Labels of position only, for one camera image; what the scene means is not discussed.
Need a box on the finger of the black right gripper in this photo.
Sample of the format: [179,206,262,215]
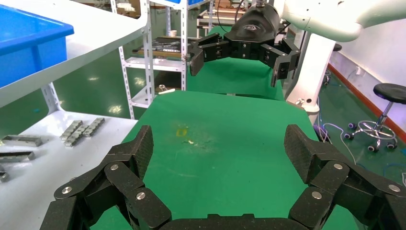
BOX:
[260,37,301,88]
[189,33,230,77]

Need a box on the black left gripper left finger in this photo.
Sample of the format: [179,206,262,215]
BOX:
[39,125,172,230]

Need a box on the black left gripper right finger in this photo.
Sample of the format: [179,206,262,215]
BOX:
[283,124,406,230]

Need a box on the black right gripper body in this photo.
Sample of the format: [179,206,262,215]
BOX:
[223,3,282,61]

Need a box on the white storage rack with parts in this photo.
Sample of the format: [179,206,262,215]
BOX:
[111,0,212,120]

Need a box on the white robot torso column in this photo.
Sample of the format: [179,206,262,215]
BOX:
[285,32,334,115]

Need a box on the green cloth on neighbouring table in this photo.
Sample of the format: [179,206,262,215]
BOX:
[187,25,284,101]

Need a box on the dark metal rails pile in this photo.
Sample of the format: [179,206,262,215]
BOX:
[132,36,191,59]

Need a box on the silver binder clip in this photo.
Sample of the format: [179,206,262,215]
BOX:
[158,84,176,95]

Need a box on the grey notched metal strip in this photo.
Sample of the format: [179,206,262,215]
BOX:
[59,120,84,141]
[64,125,90,147]
[83,117,106,138]

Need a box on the black wheeled stool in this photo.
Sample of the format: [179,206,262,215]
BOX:
[344,83,406,153]

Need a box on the white slotted-angle shelf rack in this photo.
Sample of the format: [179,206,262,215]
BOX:
[0,0,153,230]

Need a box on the blue plastic bin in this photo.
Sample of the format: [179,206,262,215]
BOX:
[0,3,75,89]

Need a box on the white floor cable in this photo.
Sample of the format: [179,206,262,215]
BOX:
[317,122,358,166]

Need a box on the grey metal rail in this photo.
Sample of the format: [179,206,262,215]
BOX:
[1,135,44,148]
[0,151,36,163]

